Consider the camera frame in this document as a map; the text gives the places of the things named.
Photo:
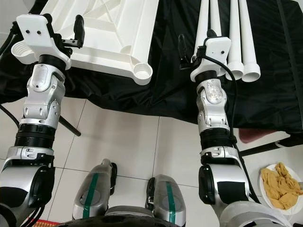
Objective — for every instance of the black metal frame bar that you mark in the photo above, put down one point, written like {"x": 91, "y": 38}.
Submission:
{"x": 71, "y": 126}
{"x": 270, "y": 145}

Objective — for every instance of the white plastic table top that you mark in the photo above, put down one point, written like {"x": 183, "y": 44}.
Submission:
{"x": 113, "y": 28}

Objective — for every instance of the black cloth table cover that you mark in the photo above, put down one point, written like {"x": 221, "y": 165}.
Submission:
{"x": 170, "y": 94}

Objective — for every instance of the red seat edge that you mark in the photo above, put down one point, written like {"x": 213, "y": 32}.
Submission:
{"x": 258, "y": 135}

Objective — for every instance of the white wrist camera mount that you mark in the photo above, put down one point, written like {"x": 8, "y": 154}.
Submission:
{"x": 34, "y": 28}
{"x": 220, "y": 47}

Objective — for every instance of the black robot torso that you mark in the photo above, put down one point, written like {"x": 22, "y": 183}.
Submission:
{"x": 137, "y": 222}

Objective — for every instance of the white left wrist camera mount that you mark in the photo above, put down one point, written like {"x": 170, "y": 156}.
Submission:
{"x": 34, "y": 28}

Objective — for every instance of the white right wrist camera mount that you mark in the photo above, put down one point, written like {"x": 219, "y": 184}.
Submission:
{"x": 220, "y": 47}

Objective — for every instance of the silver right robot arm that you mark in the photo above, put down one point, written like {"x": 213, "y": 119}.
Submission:
{"x": 215, "y": 113}

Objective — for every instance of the white plate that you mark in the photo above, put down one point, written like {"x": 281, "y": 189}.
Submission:
{"x": 261, "y": 182}

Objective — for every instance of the silver left robot leg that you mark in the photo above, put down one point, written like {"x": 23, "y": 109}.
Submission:
{"x": 92, "y": 194}

